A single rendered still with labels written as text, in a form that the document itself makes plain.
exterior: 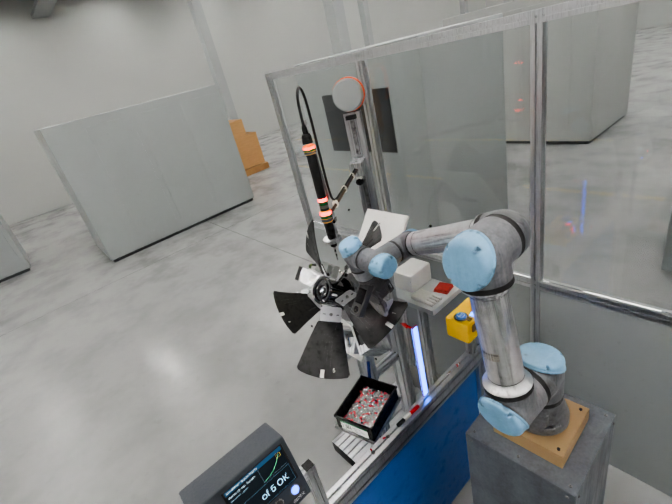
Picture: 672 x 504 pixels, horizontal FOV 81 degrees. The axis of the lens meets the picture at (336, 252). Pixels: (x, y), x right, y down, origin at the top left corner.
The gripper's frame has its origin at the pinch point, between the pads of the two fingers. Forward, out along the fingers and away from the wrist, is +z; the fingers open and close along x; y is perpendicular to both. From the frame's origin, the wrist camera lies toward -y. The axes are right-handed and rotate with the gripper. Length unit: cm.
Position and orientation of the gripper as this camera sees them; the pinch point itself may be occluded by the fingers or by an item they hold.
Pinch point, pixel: (383, 315)
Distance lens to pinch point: 145.3
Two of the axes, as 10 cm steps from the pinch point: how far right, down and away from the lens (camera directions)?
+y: 6.4, -6.8, 3.6
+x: -6.4, -2.2, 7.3
